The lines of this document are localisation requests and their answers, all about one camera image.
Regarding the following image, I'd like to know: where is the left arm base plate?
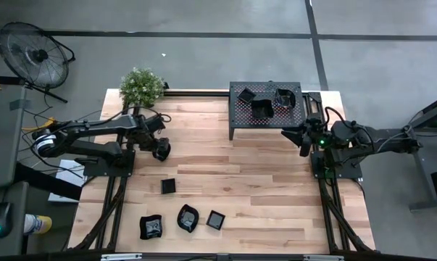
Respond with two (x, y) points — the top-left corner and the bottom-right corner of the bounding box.
(83, 149), (136, 178)

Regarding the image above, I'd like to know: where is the silver metal bracket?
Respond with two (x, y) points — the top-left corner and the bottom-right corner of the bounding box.
(100, 252), (143, 261)
(303, 254), (346, 261)

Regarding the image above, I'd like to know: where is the green potted plant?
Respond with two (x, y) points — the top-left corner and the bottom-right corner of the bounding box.
(119, 67), (165, 109)

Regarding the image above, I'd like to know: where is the black perforated metal shelf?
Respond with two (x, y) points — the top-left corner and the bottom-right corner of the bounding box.
(228, 80), (308, 141)

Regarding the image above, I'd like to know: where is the yellow power plug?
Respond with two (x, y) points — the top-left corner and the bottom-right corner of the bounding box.
(21, 116), (57, 132)

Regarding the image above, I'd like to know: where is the black desk bar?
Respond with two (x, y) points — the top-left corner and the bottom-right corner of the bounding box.
(14, 162), (83, 202)

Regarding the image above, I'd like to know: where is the black floor fan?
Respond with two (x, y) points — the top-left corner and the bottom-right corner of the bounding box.
(0, 21), (76, 104)

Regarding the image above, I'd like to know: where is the black computer mouse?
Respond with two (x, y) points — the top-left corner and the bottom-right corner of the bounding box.
(0, 202), (13, 239)

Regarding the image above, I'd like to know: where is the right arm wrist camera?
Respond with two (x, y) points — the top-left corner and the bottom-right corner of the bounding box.
(304, 114), (322, 128)

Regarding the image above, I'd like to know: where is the black aluminium table frame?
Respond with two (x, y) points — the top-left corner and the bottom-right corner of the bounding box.
(67, 88), (377, 254)

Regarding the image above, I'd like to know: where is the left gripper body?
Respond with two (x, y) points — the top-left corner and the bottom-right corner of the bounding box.
(136, 125), (164, 152)

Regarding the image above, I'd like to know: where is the grey side desk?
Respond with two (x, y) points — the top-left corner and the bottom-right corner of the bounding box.
(0, 83), (30, 257)

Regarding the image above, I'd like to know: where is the grey equipment stand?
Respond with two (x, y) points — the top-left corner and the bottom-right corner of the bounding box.
(386, 92), (437, 213)

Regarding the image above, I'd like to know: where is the yellow and white can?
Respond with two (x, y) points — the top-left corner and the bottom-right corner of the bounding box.
(23, 213), (53, 236)

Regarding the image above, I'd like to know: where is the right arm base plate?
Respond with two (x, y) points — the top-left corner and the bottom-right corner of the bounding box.
(310, 150), (363, 179)

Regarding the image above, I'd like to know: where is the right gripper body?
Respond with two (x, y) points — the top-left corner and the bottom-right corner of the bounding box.
(311, 128), (330, 156)

